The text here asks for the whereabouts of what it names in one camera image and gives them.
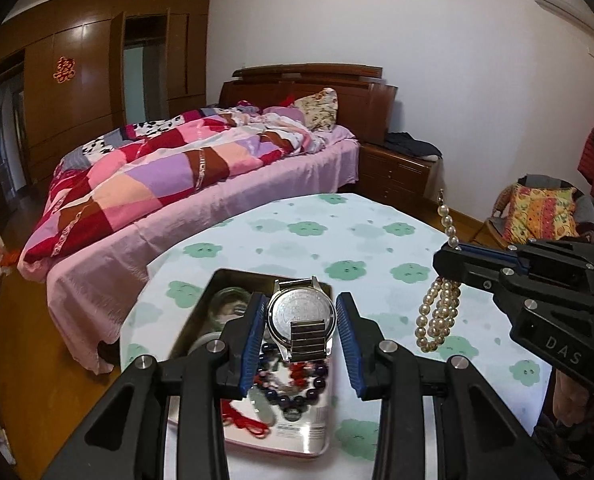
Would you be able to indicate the wooden nightstand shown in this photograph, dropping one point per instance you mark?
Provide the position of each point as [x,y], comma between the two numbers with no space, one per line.
[390,178]

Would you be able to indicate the paper card in tin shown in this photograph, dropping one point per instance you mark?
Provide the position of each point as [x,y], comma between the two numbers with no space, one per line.
[308,436]

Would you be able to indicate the wicker chair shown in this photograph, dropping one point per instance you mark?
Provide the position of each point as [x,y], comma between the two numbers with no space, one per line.
[583,216]

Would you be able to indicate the silver metal wristwatch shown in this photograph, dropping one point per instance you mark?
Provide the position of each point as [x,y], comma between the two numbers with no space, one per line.
[301,320]

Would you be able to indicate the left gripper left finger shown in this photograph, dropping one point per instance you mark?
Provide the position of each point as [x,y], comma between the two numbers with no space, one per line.
[124,435]

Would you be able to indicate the yellow patterned cushion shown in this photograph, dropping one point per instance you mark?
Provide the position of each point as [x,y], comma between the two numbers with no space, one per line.
[540,214]

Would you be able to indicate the wall air conditioner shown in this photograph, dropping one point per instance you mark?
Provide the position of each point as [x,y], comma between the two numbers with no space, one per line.
[581,18]

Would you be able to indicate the cloud print tablecloth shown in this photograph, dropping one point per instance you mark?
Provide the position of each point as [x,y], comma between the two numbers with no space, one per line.
[379,255]

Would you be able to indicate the dark clothes on nightstand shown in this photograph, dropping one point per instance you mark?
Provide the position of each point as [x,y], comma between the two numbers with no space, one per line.
[403,143]

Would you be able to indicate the red double happiness decoration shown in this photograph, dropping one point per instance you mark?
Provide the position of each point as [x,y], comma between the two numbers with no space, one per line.
[65,70]

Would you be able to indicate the bed with pink sheet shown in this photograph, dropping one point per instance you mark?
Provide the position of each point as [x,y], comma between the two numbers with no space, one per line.
[91,292]

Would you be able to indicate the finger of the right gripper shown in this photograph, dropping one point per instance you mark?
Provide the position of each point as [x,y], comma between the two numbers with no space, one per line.
[492,259]
[448,264]

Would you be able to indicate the wooden wardrobe wall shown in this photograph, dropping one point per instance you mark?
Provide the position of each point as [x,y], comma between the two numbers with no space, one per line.
[60,116]

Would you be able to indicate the pale jade bangle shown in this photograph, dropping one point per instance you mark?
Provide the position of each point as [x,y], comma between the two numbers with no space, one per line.
[202,340]

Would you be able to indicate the pink metal tin box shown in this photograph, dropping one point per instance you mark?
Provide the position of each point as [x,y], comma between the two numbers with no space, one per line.
[291,387]

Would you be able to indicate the floral pillow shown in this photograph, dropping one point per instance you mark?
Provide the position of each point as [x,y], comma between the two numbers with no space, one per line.
[319,110]

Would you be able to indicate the patchwork quilt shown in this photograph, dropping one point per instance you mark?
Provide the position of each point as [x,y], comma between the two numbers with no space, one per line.
[97,195]

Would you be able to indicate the person's right hand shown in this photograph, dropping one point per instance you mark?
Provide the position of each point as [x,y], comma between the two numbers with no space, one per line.
[569,400]

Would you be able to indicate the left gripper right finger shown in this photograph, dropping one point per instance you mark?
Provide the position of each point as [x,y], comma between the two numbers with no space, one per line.
[478,436]

